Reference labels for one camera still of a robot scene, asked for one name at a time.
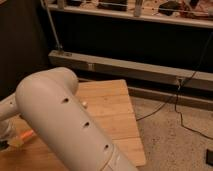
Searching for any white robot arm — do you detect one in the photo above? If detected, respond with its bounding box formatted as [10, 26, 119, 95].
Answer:
[0, 67, 138, 171]

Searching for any white cluttered shelf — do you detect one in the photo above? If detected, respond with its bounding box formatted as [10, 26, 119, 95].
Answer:
[42, 0, 213, 29]

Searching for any black power cable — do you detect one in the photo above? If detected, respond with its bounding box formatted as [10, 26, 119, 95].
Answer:
[135, 31, 213, 141]

